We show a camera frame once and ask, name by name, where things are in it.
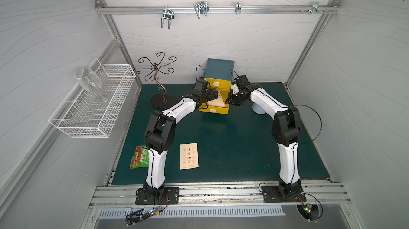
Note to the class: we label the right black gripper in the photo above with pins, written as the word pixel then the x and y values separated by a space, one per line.
pixel 234 96

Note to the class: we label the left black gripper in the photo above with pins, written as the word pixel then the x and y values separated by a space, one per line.
pixel 210 94

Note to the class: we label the beige postcard with calligraphy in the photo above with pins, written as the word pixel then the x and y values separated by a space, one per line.
pixel 189 156

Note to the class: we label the teal drawer cabinet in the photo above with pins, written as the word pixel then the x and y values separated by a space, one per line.
pixel 218 69

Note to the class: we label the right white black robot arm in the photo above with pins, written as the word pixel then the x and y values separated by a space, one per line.
pixel 286 131

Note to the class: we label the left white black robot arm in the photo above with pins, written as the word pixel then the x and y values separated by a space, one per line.
pixel 160 135

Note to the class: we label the light blue mug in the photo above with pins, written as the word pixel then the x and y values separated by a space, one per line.
pixel 258 109

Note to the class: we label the brown metal jewelry stand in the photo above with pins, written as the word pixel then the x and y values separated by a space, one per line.
pixel 160 101

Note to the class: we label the green mat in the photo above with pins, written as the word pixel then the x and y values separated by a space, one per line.
pixel 237 146

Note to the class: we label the green red snack packet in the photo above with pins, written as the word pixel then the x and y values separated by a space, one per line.
pixel 140 158

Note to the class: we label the metal double hook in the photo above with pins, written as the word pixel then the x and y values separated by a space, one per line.
pixel 167 16

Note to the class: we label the small metal clip hook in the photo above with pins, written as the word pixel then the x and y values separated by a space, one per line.
pixel 237 8

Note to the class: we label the white vent strip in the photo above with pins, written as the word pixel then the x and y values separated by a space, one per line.
pixel 196 212

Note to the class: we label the clear glass cup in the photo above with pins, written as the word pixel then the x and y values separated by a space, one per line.
pixel 90 81

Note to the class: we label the right controller board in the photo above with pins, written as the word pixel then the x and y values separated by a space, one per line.
pixel 309 211

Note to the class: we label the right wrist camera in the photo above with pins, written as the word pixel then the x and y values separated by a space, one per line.
pixel 239 84

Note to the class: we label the metal wire hook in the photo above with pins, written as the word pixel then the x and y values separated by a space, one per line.
pixel 201 9

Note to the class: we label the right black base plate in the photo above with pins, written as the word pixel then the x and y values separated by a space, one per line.
pixel 276 194

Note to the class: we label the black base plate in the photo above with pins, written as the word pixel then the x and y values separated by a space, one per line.
pixel 276 194
pixel 167 195

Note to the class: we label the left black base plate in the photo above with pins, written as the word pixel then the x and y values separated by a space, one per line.
pixel 167 195

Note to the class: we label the metal bracket hook right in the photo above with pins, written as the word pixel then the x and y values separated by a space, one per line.
pixel 315 9

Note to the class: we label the white wire basket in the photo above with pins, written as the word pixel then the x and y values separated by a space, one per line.
pixel 83 114

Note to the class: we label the aluminium front rail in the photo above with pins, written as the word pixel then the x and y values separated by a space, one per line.
pixel 218 194

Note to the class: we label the aluminium crossbar rail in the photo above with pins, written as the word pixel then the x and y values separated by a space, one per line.
pixel 213 9

